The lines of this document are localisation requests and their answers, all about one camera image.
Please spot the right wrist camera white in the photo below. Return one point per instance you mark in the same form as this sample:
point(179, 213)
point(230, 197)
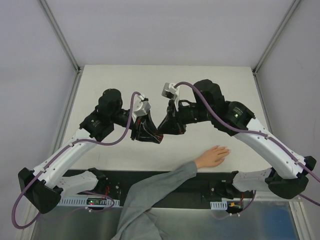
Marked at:
point(171, 92)

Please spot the aluminium frame post left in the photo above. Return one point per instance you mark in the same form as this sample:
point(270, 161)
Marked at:
point(59, 34)

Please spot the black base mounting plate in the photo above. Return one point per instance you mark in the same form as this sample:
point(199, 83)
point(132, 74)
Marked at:
point(199, 192)

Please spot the mannequin hand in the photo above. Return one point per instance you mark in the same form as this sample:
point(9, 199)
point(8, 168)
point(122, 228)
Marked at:
point(212, 157)

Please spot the grey sleeved forearm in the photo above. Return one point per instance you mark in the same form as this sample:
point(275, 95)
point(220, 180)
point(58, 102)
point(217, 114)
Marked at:
point(135, 222)

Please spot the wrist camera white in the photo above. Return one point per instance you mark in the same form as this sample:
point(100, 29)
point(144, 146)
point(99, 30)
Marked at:
point(171, 92)
point(141, 107)

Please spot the aluminium frame post right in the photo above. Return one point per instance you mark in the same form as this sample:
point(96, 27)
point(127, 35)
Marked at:
point(295, 4)

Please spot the aluminium frame post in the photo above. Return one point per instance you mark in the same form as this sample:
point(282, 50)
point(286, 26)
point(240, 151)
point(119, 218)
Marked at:
point(59, 34)
point(295, 4)

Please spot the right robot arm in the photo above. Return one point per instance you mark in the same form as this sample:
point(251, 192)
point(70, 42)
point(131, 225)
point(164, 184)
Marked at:
point(203, 101)

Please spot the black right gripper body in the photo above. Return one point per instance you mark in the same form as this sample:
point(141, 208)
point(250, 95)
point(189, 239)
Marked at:
point(176, 120)

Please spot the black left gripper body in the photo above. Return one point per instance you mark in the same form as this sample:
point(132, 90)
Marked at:
point(137, 129)

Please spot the red nail polish bottle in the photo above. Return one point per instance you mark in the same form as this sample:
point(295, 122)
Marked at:
point(160, 137)

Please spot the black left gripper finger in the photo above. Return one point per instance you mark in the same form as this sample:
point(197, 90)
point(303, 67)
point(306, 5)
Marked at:
point(148, 136)
point(149, 124)

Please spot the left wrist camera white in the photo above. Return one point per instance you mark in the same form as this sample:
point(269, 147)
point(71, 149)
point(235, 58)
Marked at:
point(141, 107)

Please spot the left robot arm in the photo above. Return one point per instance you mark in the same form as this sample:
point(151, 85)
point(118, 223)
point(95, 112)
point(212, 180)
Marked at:
point(107, 125)

